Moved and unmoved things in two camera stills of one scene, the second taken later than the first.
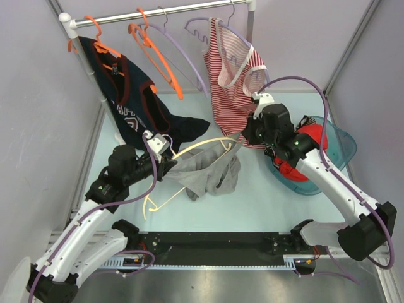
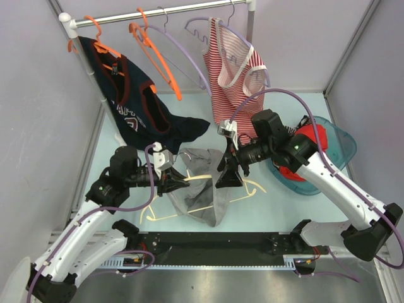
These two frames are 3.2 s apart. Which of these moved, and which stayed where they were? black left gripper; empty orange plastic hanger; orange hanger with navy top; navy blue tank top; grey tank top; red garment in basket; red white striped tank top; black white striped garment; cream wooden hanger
Moved: cream wooden hanger; grey tank top; black left gripper
Stayed: navy blue tank top; empty orange plastic hanger; orange hanger with navy top; red garment in basket; black white striped garment; red white striped tank top
